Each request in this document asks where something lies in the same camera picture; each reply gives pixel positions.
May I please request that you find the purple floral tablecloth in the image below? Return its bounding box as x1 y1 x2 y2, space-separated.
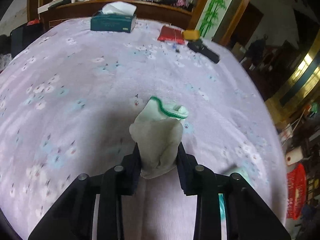
1 18 287 239

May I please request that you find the teal tissue box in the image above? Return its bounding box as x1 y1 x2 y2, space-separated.
90 1 137 33

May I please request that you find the black pouch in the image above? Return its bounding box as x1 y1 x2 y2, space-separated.
187 39 220 64

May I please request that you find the red plastic trash basket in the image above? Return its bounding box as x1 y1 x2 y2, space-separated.
287 163 307 220

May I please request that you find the yellow tape roll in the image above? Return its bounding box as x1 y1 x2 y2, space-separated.
182 30 200 41

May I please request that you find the white green-trimmed sock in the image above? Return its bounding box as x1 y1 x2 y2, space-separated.
129 96 189 179

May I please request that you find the wooden sideboard counter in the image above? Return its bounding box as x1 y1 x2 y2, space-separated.
40 0 192 30

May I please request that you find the dark bag beside sofa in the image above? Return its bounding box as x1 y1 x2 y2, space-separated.
10 23 44 58

